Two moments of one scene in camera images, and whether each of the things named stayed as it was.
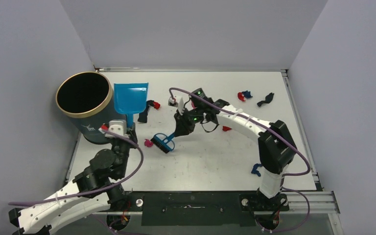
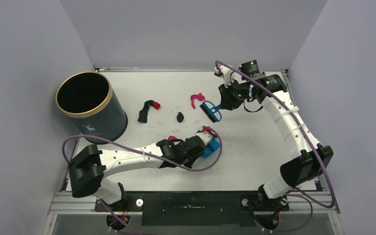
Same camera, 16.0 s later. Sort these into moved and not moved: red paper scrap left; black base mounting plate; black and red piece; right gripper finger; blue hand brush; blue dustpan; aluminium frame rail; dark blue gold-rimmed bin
Moved: right gripper finger; blue dustpan; blue hand brush
Not moved: black and red piece; red paper scrap left; dark blue gold-rimmed bin; black base mounting plate; aluminium frame rail
